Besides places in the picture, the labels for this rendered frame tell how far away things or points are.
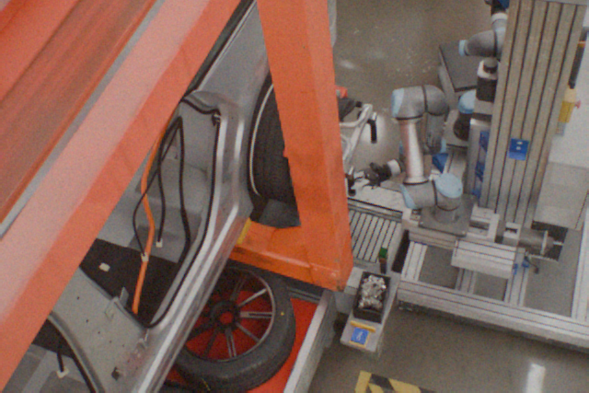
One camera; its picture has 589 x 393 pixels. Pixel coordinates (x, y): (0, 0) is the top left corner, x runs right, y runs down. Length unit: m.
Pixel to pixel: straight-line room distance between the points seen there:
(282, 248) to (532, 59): 1.44
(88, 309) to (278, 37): 1.12
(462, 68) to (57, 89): 3.77
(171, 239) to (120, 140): 2.20
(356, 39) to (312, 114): 2.90
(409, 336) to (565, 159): 1.40
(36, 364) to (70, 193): 2.20
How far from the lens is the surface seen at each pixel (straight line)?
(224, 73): 3.14
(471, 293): 4.11
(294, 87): 2.57
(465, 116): 3.77
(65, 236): 1.49
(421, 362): 4.18
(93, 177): 1.52
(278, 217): 4.37
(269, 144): 3.58
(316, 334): 3.83
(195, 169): 3.63
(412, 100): 3.35
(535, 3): 2.82
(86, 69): 1.32
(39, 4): 1.36
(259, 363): 3.69
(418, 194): 3.43
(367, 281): 3.75
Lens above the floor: 3.88
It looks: 54 degrees down
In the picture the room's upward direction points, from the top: 11 degrees counter-clockwise
